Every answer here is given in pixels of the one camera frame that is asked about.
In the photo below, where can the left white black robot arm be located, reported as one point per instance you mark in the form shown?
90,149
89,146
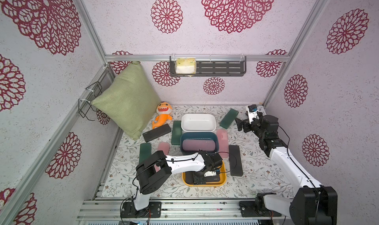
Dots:
152,173

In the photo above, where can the yellow white sponge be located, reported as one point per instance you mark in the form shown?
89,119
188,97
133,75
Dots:
185,66

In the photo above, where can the teal storage box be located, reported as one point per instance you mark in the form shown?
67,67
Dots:
199,136

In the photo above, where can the white storage box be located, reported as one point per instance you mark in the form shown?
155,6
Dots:
198,122

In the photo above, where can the black pencil case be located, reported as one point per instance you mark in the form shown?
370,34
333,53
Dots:
213,179
156,133
236,168

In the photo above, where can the black wire wall rack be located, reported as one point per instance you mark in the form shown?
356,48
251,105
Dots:
85,103

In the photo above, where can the green pencil case back right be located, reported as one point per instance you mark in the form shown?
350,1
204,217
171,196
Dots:
229,118

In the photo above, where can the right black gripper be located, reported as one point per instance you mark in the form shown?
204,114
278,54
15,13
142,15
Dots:
247,124

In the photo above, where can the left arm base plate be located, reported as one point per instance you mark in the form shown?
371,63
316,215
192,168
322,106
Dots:
152,211

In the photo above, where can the green pencil case front left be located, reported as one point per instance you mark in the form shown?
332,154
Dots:
145,152

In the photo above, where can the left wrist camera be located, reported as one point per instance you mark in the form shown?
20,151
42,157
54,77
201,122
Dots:
212,173

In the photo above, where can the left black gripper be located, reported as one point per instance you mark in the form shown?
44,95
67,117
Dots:
199,181

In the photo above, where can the green square pillow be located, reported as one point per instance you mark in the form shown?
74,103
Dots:
130,101

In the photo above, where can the green pencil case by white box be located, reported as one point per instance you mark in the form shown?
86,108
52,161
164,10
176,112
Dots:
176,133

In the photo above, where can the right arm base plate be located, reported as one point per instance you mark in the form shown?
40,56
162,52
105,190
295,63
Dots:
250,209

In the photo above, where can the yellow storage box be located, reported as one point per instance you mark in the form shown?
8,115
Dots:
222,179

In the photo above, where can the orange shark plush toy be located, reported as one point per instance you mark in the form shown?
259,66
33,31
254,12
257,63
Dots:
164,110

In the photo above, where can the pink pencil case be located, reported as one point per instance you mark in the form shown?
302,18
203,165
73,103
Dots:
165,147
223,141
196,145

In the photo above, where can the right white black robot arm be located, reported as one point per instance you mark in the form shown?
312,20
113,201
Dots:
313,203

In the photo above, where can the dark wall shelf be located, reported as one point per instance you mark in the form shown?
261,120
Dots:
208,68

